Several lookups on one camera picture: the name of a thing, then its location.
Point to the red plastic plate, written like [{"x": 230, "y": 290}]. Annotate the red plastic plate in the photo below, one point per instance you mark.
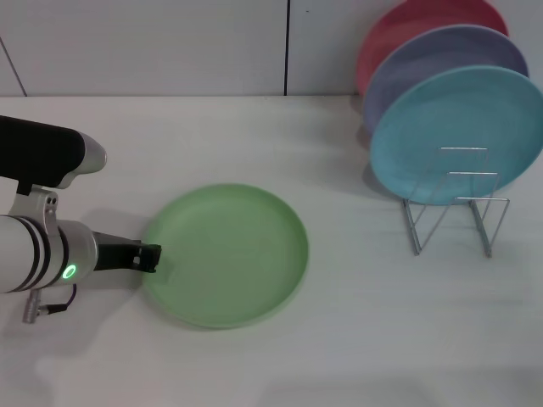
[{"x": 403, "y": 25}]

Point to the green plastic plate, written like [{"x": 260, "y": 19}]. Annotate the green plastic plate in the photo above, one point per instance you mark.
[{"x": 233, "y": 254}]

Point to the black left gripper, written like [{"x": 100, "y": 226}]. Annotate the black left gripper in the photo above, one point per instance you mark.
[{"x": 112, "y": 254}]

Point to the purple plastic plate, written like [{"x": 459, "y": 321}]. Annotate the purple plastic plate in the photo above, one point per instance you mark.
[{"x": 424, "y": 59}]

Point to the blue plastic plate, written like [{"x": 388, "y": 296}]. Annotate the blue plastic plate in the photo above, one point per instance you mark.
[{"x": 458, "y": 114}]

